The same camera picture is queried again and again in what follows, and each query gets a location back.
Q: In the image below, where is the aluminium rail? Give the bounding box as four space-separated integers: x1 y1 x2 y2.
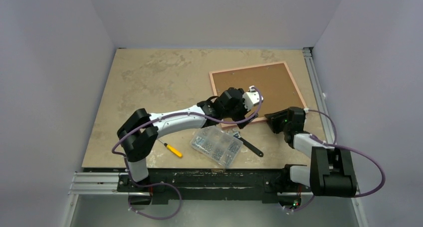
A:
302 47 338 144
70 168 312 200

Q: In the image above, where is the clear screw organizer box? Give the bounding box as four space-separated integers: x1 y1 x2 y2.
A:
190 126 243 169

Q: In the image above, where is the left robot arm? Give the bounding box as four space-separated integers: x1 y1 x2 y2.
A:
112 86 264 192

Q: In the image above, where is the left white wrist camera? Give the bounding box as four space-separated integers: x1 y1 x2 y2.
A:
242 85 264 110

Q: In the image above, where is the aluminium rail front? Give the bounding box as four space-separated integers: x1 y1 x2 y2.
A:
70 168 312 200

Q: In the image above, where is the adjustable wrench black handle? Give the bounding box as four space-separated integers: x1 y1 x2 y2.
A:
232 130 264 157

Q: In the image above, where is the pink picture frame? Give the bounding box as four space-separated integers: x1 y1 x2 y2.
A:
209 61 309 130

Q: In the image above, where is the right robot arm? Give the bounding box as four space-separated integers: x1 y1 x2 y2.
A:
265 107 357 198

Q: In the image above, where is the aluminium rail right side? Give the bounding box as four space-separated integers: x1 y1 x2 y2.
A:
302 47 338 144

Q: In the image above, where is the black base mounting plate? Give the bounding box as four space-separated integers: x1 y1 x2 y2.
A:
82 167 311 206

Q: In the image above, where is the yellow handled screwdriver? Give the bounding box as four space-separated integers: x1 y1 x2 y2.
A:
158 139 183 158

